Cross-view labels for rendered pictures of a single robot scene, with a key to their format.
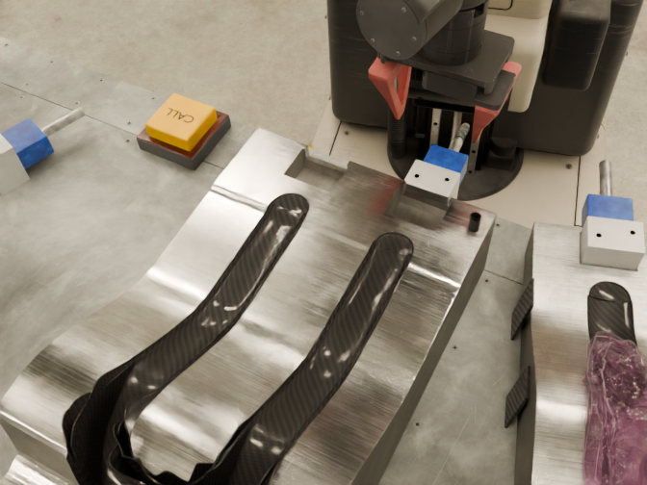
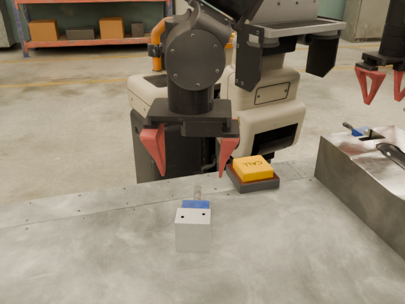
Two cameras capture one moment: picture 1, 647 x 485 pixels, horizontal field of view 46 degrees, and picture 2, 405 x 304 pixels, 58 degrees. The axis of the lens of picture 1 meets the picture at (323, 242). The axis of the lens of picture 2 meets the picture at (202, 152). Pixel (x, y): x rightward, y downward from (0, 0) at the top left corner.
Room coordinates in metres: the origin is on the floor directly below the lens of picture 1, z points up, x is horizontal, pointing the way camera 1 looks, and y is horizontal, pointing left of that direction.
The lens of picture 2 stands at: (0.32, 0.67, 1.18)
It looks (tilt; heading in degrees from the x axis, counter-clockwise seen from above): 28 degrees down; 312
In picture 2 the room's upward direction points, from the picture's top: straight up
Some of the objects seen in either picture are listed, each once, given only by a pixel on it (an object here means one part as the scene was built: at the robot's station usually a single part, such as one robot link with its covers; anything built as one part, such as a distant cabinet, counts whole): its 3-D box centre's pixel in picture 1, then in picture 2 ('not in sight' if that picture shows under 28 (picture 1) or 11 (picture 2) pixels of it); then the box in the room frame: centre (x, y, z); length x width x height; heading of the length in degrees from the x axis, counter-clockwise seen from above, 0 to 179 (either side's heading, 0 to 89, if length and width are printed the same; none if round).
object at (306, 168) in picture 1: (319, 180); (363, 143); (0.50, 0.00, 0.87); 0.05 x 0.05 x 0.04; 58
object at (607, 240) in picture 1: (607, 212); not in sight; (0.45, -0.28, 0.86); 0.13 x 0.05 x 0.05; 166
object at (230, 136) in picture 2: not in sight; (210, 145); (0.60, 0.34, 0.96); 0.07 x 0.07 x 0.09; 39
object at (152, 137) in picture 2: not in sight; (172, 143); (0.64, 0.37, 0.96); 0.07 x 0.07 x 0.09; 39
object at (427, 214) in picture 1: (417, 216); not in sight; (0.45, -0.09, 0.87); 0.05 x 0.05 x 0.04; 58
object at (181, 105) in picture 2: not in sight; (190, 92); (0.62, 0.36, 1.04); 0.10 x 0.07 x 0.07; 39
